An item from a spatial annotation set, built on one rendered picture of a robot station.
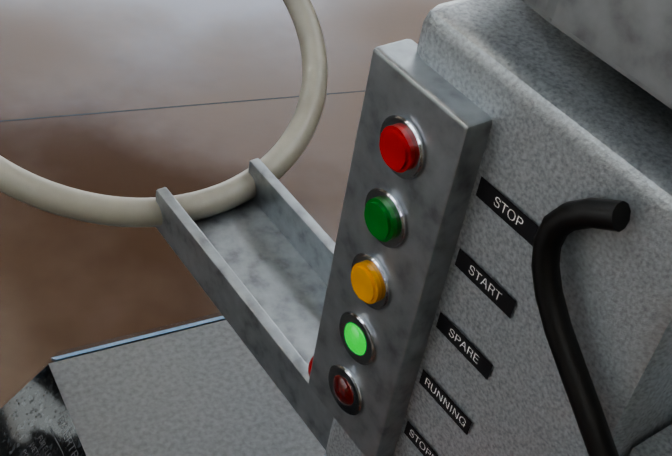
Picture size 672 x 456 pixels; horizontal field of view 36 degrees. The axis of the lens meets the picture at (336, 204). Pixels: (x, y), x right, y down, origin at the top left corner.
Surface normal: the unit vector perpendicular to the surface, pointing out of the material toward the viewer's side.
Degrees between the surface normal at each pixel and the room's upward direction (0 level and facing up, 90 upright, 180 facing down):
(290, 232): 90
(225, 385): 0
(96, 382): 0
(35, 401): 45
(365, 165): 90
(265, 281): 2
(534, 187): 90
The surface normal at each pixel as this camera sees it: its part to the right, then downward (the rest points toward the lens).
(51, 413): -0.51, -0.39
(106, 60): 0.14, -0.76
